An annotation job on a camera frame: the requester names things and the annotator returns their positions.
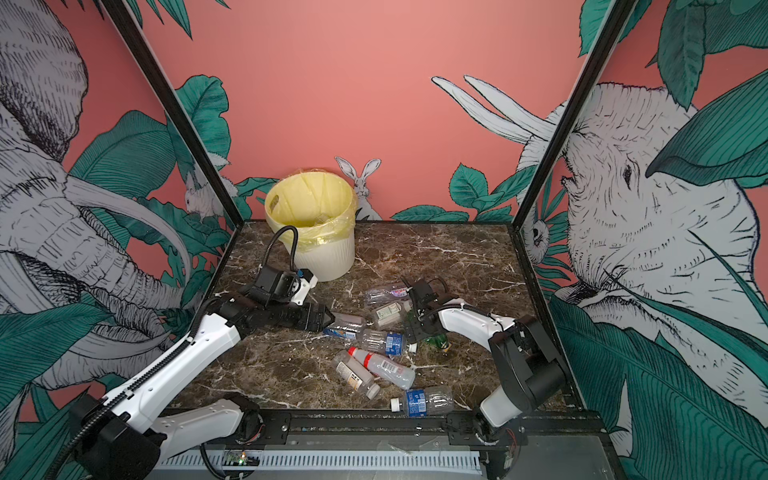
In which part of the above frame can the clear bottle purple label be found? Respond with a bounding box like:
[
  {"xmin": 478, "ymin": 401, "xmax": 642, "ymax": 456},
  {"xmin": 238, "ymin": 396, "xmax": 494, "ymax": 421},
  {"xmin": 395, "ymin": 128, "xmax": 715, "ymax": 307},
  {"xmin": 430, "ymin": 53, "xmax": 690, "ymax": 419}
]
[{"xmin": 364, "ymin": 285, "xmax": 408, "ymax": 306}]

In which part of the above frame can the green plastic bottle yellow cap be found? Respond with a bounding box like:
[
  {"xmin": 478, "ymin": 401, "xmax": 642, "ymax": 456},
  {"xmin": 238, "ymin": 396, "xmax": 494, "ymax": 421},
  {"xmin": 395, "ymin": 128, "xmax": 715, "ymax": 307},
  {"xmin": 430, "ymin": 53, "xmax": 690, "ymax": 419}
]
[{"xmin": 425, "ymin": 334, "xmax": 451, "ymax": 352}]

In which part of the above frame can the black left corner frame post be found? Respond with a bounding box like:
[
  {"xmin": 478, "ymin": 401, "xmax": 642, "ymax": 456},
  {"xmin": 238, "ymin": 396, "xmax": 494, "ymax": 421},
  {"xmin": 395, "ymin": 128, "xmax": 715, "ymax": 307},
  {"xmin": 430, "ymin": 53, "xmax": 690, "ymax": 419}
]
[{"xmin": 100, "ymin": 0, "xmax": 245, "ymax": 230}]

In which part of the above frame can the white vented cable duct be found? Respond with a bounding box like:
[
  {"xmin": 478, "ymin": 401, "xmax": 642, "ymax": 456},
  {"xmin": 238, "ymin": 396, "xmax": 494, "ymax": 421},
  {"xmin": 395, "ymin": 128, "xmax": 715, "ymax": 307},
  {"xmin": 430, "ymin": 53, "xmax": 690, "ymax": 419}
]
[{"xmin": 155, "ymin": 450, "xmax": 484, "ymax": 475}]

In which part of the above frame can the front bottle blue label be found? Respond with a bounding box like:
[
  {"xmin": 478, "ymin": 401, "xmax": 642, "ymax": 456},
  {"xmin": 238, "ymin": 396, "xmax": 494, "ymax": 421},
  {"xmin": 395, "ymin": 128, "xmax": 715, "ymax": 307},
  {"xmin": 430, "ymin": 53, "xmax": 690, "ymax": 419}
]
[{"xmin": 390, "ymin": 386, "xmax": 455, "ymax": 418}]

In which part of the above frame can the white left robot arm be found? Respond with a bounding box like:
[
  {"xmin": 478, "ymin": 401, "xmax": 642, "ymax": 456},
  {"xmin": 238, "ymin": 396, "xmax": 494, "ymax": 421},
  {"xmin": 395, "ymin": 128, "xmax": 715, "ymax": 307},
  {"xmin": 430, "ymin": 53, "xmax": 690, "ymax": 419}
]
[{"xmin": 45, "ymin": 295, "xmax": 334, "ymax": 479}]

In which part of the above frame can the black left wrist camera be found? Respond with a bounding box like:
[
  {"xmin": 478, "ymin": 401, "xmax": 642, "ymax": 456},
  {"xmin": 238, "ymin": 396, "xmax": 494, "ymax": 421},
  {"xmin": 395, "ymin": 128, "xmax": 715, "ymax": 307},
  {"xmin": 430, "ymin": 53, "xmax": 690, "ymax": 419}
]
[{"xmin": 247, "ymin": 265, "xmax": 318, "ymax": 306}]

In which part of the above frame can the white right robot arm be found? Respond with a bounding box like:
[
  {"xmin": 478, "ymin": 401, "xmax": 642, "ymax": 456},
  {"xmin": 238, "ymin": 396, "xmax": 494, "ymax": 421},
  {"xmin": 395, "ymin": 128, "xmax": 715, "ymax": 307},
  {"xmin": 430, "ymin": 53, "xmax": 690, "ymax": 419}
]
[{"xmin": 404, "ymin": 298, "xmax": 567, "ymax": 444}]

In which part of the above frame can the black corner frame post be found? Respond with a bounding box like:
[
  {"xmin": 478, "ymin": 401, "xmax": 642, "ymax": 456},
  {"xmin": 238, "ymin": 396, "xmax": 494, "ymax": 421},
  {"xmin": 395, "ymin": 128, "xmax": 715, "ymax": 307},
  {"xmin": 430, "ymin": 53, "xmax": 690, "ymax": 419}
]
[
  {"xmin": 100, "ymin": 0, "xmax": 245, "ymax": 230},
  {"xmin": 512, "ymin": 0, "xmax": 636, "ymax": 233}
]

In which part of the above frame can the clear bottle blue label centre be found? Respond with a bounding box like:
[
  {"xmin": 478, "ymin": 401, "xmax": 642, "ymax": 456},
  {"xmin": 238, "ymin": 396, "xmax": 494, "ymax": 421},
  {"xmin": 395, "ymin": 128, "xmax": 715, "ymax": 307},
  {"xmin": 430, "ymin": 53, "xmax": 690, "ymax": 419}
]
[{"xmin": 358, "ymin": 330, "xmax": 418, "ymax": 358}]

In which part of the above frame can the white ribbed waste bin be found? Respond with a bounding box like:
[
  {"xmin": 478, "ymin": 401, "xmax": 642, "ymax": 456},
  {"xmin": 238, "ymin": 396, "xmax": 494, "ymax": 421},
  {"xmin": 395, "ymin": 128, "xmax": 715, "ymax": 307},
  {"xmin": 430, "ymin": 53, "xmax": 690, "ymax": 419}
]
[{"xmin": 264, "ymin": 171, "xmax": 359, "ymax": 283}]

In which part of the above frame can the clear bottle white label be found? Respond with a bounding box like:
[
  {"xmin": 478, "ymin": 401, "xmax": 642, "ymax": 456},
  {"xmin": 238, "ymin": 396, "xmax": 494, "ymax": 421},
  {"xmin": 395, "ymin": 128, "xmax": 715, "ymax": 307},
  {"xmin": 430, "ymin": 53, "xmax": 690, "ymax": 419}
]
[{"xmin": 373, "ymin": 300, "xmax": 411, "ymax": 330}]

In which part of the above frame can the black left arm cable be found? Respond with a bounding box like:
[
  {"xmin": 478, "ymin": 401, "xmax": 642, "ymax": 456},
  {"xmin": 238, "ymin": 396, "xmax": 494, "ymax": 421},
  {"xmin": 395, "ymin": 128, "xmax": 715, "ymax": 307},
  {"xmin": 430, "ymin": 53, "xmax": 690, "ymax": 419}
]
[{"xmin": 44, "ymin": 225, "xmax": 300, "ymax": 480}]

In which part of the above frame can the yellow plastic bin liner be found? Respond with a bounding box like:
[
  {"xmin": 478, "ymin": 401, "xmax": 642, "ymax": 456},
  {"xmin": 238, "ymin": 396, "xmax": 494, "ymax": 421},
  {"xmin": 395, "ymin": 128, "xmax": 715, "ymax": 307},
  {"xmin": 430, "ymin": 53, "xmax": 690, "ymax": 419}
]
[{"xmin": 264, "ymin": 170, "xmax": 357, "ymax": 251}]

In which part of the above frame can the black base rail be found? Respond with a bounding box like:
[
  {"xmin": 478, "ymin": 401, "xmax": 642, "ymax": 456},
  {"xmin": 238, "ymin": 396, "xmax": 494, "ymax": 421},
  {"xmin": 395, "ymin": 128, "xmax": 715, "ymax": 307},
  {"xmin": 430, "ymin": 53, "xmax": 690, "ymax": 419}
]
[{"xmin": 249, "ymin": 409, "xmax": 605, "ymax": 449}]

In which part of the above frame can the clear bottle blue cap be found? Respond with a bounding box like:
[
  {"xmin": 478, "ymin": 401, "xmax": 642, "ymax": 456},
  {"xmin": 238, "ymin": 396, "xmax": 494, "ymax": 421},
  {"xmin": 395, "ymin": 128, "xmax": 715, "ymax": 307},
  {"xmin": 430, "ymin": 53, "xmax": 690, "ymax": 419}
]
[{"xmin": 323, "ymin": 312, "xmax": 366, "ymax": 341}]

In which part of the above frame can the clear bottle brown label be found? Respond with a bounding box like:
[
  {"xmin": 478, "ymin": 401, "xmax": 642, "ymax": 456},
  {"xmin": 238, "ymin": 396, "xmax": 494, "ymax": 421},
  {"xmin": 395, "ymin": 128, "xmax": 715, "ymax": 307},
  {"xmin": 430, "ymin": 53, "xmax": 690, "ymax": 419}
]
[{"xmin": 333, "ymin": 351, "xmax": 380, "ymax": 400}]

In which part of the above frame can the black right corner frame post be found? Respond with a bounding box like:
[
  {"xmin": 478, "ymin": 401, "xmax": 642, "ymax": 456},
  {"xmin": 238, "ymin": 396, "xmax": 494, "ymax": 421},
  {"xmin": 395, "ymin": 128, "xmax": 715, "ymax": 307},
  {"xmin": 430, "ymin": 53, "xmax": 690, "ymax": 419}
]
[{"xmin": 512, "ymin": 0, "xmax": 636, "ymax": 233}]

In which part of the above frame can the white bottle red ring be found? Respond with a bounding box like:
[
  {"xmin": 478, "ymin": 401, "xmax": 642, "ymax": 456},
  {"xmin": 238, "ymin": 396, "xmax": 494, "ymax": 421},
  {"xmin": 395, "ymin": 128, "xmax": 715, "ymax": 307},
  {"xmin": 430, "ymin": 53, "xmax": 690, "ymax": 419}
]
[{"xmin": 347, "ymin": 346, "xmax": 419, "ymax": 390}]

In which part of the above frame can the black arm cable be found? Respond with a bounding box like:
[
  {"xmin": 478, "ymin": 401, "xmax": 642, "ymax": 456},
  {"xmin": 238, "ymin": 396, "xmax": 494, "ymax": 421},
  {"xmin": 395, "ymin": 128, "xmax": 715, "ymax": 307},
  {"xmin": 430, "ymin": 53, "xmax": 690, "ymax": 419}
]
[
  {"xmin": 44, "ymin": 225, "xmax": 300, "ymax": 480},
  {"xmin": 401, "ymin": 277, "xmax": 511, "ymax": 328}
]

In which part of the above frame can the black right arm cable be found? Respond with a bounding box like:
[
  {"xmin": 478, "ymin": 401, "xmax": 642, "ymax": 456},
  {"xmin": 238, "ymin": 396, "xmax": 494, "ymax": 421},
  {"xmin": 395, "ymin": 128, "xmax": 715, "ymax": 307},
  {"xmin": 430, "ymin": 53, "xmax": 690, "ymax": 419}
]
[{"xmin": 401, "ymin": 277, "xmax": 511, "ymax": 328}]

